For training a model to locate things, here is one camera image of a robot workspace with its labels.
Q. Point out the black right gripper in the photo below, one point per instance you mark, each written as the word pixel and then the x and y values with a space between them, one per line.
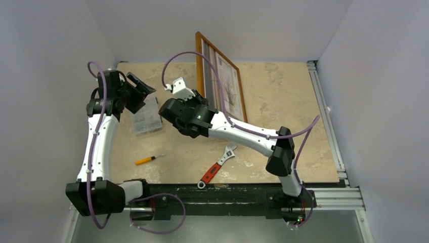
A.
pixel 168 111

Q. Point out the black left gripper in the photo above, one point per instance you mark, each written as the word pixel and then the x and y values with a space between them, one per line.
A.
pixel 139 97

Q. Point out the wooden picture frame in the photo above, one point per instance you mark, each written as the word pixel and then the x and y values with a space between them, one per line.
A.
pixel 219 80

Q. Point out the yellow handled screwdriver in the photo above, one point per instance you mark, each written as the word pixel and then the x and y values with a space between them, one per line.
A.
pixel 148 159

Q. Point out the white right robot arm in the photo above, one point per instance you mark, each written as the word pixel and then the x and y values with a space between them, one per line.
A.
pixel 277 145

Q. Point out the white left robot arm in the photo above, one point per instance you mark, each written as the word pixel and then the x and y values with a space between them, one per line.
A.
pixel 94 192

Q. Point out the clear plastic screw box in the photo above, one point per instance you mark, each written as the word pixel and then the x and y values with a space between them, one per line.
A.
pixel 147 119

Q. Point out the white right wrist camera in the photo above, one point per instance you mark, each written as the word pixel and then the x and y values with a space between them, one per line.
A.
pixel 180 90

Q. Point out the red handled adjustable wrench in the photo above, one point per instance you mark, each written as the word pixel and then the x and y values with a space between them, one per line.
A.
pixel 210 174

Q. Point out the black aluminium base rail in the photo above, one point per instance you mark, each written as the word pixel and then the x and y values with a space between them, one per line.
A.
pixel 249 199

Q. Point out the silver right side rail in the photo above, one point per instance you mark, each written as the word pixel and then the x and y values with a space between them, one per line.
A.
pixel 344 198

